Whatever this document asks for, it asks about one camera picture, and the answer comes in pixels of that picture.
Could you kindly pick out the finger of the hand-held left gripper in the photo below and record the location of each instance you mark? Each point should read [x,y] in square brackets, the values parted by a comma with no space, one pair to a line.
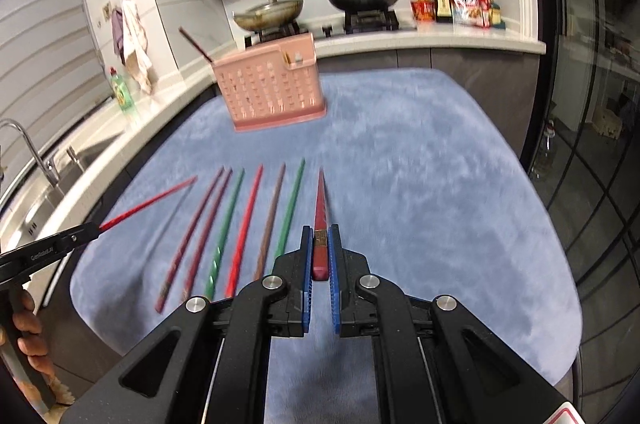
[87,234]

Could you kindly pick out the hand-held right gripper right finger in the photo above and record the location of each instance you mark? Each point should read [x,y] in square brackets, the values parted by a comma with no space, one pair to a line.
[334,304]

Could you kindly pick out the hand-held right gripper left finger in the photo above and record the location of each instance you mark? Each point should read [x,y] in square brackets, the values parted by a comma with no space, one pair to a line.
[308,304]

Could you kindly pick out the dark brown chopstick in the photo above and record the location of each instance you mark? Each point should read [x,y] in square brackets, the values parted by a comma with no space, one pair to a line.
[195,44]

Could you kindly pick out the pink plastic utensil holder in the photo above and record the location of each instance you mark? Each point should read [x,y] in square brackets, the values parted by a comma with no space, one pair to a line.
[270,89]

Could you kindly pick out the person's left hand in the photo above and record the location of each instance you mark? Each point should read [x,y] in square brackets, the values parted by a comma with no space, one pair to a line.
[29,329]

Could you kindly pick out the steel sink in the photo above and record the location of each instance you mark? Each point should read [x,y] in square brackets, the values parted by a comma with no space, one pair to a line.
[55,199]

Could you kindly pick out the chrome faucet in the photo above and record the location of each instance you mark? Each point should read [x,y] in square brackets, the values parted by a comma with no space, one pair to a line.
[47,164]

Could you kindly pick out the blue plush mat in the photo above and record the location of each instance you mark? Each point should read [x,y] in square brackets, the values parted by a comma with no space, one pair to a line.
[400,184]

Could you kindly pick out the green dish soap bottle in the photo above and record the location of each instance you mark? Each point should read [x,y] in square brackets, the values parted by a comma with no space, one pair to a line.
[123,92]

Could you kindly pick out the white hanging towel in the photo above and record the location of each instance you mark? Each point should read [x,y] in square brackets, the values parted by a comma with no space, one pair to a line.
[136,44]

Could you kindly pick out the white window blinds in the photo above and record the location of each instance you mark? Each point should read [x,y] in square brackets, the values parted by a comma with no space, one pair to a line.
[45,39]

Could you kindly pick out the purple hanging cloth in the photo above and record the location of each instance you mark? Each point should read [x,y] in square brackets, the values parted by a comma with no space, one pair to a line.
[117,34]

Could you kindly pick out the dark base cabinet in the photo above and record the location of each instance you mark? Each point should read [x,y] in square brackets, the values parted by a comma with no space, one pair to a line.
[475,84]

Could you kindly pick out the clear plastic bottle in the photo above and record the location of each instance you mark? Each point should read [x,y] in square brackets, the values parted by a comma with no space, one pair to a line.
[550,144]

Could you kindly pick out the glass sliding door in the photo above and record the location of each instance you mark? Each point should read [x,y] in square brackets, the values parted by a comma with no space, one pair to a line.
[590,204]

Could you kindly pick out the beige wok with lid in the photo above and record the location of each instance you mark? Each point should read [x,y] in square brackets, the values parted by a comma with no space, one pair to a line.
[265,22]

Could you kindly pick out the black gas stove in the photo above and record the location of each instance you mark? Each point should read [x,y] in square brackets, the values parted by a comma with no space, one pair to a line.
[370,23]

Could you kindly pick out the glass pan lid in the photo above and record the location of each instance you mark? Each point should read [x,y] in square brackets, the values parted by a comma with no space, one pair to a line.
[270,7]

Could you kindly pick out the red instant noodle cup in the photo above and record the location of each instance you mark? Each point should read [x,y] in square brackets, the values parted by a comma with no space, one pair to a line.
[422,10]

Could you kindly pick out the red and white cereal bag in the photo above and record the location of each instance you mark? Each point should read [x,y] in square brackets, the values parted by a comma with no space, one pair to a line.
[469,2]

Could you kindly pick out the teal container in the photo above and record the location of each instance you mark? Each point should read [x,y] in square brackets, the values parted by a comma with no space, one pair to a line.
[497,15]

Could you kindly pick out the wall outlet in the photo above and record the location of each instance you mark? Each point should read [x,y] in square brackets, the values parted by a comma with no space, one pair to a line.
[107,12]

